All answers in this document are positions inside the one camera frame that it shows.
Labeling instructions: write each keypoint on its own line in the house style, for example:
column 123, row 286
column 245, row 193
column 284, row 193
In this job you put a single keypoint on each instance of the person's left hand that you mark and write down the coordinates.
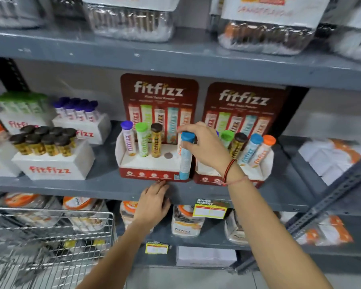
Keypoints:
column 152, row 206

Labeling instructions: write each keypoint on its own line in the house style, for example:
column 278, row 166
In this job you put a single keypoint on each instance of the person's right thumb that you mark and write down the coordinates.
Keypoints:
column 195, row 151

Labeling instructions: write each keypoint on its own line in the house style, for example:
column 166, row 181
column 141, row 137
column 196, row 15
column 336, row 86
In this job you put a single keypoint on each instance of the group of green-capped tubes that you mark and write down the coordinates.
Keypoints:
column 21, row 102

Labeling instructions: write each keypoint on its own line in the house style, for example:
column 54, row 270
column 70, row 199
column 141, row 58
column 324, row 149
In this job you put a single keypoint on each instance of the grey slotted angle post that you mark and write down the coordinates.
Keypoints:
column 328, row 195

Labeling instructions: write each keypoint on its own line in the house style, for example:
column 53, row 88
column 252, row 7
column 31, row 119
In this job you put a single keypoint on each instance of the red cardboard display stand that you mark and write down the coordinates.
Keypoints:
column 243, row 99
column 159, row 93

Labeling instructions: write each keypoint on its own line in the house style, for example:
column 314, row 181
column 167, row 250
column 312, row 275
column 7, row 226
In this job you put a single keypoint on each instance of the person's left forearm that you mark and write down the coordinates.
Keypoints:
column 120, row 258

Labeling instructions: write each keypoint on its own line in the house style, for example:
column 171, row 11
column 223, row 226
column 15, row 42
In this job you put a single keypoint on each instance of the person's right hand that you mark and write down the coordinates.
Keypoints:
column 210, row 147

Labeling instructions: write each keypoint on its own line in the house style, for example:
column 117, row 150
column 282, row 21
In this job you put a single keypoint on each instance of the plain white carton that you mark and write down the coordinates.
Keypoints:
column 206, row 256

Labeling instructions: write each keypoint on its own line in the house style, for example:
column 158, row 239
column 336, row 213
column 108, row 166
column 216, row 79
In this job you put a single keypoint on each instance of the pile of white orange packs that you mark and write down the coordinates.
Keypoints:
column 328, row 159

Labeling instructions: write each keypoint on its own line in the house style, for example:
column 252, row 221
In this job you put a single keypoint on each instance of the brown-capped tablet tube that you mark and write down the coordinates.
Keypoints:
column 156, row 142
column 237, row 145

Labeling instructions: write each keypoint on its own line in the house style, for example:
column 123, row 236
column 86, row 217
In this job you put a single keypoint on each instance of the person's right forearm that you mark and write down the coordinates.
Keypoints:
column 267, row 231

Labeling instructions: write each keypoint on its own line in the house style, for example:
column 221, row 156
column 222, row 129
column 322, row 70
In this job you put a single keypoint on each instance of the group of purple-capped tubes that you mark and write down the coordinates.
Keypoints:
column 75, row 109

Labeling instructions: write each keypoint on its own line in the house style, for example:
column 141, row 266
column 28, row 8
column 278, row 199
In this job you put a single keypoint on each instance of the group of brown-capped tubes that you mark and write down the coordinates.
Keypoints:
column 43, row 141

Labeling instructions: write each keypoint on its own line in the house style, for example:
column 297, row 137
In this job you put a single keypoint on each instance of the purple-capped tablet tube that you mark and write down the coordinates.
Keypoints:
column 128, row 141

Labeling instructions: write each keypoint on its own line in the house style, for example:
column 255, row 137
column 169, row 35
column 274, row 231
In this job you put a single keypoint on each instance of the black slotted upright post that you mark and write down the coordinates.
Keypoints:
column 10, row 73

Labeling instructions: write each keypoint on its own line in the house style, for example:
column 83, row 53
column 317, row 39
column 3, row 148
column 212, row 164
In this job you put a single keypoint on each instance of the grey metal shelf rack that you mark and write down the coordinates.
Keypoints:
column 180, row 55

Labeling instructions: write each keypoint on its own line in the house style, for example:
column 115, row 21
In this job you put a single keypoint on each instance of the person's left thumb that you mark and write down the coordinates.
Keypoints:
column 166, row 205

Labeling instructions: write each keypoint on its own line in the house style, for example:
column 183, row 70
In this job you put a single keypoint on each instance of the green-capped tablet tube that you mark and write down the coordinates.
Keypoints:
column 142, row 142
column 227, row 137

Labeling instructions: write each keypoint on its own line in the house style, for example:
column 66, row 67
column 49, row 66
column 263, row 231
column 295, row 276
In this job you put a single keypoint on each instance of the white box with red print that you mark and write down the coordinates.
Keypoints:
column 0, row 164
column 57, row 167
column 90, row 130
column 16, row 120

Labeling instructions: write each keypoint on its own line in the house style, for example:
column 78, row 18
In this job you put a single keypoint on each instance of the yellow price label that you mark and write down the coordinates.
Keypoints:
column 210, row 210
column 156, row 248

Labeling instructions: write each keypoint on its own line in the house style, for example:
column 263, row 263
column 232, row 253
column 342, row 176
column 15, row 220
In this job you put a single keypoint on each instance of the clear plastic product pack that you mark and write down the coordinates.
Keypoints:
column 129, row 21
column 267, row 30
column 15, row 10
column 352, row 33

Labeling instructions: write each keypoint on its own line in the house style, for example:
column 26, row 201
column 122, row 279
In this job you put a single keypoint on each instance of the blue-capped tablet tube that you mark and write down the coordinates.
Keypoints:
column 185, row 161
column 250, row 150

